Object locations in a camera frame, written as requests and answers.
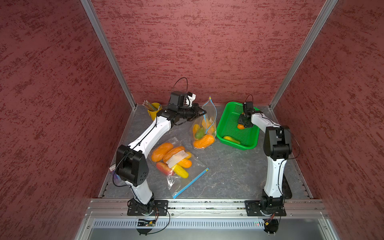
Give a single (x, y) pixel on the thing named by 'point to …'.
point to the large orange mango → (172, 152)
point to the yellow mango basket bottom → (230, 139)
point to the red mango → (165, 168)
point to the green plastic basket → (228, 126)
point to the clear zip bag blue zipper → (176, 184)
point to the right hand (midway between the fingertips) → (243, 122)
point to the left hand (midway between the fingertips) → (206, 114)
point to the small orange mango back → (195, 128)
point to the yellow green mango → (208, 126)
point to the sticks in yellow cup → (150, 107)
